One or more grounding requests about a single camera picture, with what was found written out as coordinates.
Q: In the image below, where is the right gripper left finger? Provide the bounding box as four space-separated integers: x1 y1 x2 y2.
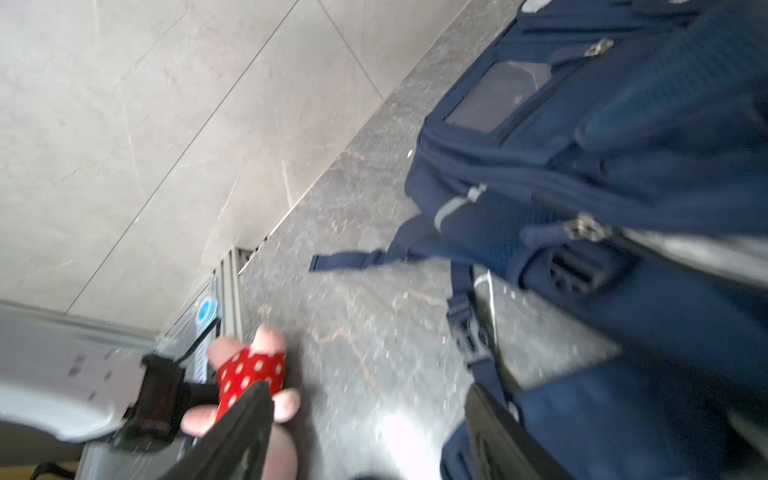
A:
160 382 274 480

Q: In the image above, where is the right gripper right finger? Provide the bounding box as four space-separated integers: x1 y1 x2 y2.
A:
465 384 572 480

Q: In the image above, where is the navy blue student backpack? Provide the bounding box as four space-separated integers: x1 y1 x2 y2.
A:
310 1 767 479

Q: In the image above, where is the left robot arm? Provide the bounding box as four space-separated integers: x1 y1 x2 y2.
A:
1 303 219 453

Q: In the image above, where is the pink pig plush toy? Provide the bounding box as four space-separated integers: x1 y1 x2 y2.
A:
181 324 301 479

